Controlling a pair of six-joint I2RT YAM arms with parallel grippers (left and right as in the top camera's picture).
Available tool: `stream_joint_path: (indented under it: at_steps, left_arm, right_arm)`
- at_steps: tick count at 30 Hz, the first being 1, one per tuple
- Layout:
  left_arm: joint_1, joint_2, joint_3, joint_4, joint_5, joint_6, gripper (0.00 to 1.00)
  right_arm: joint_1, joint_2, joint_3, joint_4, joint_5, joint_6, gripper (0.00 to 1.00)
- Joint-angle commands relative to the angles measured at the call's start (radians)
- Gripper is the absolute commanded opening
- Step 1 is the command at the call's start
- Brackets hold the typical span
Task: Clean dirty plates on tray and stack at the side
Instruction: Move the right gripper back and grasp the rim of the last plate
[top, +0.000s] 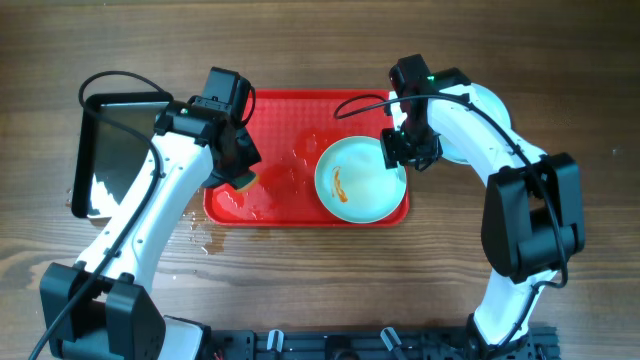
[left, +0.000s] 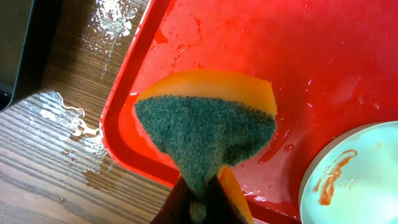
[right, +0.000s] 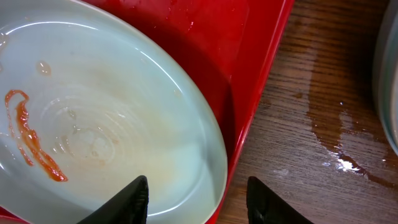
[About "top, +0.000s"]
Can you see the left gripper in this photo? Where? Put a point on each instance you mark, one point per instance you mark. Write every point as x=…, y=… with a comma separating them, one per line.
x=240, y=163

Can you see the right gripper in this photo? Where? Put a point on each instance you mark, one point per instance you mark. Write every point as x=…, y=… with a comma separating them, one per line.
x=393, y=153

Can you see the green orange sponge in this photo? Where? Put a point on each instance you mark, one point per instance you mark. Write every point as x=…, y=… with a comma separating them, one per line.
x=245, y=181

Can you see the light blue plate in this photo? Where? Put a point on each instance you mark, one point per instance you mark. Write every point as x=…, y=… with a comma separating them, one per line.
x=495, y=108
x=353, y=183

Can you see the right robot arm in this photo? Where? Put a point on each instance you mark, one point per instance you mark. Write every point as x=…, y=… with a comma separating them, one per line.
x=533, y=218

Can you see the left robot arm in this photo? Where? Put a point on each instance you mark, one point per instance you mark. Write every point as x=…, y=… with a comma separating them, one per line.
x=100, y=307

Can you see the red plastic tray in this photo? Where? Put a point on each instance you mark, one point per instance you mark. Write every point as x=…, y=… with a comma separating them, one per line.
x=291, y=129

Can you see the black tray with water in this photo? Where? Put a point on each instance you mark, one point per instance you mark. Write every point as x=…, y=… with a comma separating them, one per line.
x=109, y=159

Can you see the black mounting rail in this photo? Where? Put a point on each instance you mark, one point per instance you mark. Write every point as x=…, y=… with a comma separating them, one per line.
x=427, y=344

